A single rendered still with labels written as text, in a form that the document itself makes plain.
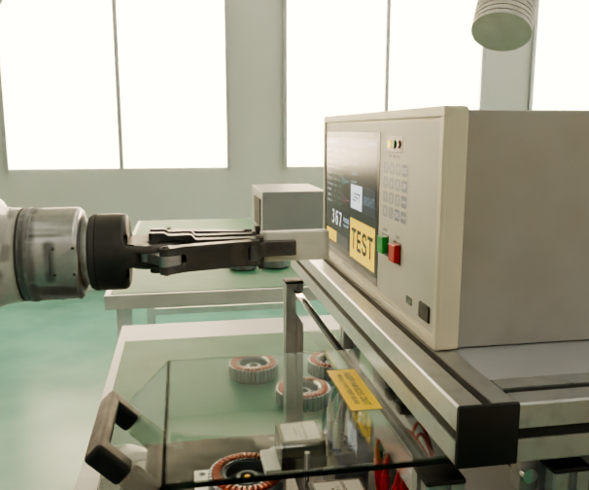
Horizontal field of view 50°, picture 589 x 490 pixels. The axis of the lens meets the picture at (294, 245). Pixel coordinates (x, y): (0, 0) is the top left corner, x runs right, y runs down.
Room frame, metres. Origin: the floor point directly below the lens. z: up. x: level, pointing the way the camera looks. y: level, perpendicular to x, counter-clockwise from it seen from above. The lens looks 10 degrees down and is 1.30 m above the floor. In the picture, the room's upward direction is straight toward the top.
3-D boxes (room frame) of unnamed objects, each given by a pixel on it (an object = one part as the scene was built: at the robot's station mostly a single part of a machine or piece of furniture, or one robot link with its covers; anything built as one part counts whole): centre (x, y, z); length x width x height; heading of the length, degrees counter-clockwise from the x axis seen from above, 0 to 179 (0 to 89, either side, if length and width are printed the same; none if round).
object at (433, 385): (0.78, -0.27, 1.09); 0.68 x 0.44 x 0.05; 10
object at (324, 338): (0.74, -0.05, 1.03); 0.62 x 0.01 x 0.03; 10
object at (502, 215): (0.77, -0.27, 1.22); 0.44 x 0.39 x 0.20; 10
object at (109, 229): (0.62, 0.15, 1.18); 0.09 x 0.08 x 0.07; 100
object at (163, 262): (0.58, 0.13, 1.18); 0.05 x 0.05 x 0.02; 8
